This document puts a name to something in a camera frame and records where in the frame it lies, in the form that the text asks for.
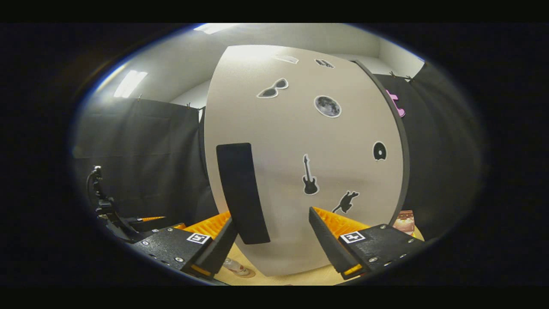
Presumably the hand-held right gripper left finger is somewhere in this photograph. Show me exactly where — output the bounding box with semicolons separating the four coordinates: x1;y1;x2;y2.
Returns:
130;210;239;280

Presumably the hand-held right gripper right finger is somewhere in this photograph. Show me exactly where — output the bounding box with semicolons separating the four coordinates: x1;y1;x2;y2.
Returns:
308;206;425;280

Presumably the black cabinet door handle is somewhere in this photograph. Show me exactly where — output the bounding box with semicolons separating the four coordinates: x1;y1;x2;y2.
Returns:
215;142;271;245

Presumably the white cabinet door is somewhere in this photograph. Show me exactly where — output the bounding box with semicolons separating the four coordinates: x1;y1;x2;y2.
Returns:
203;45;406;278

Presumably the black backdrop cloth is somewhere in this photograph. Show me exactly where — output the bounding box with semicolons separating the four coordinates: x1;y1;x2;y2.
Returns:
71;62;485;241

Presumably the brown patterned book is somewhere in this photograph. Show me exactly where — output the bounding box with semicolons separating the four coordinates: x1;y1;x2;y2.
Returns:
392;209;416;236

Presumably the ceiling light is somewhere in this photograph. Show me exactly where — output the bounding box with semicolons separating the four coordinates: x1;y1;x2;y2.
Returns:
193;23;241;35
113;70;149;99

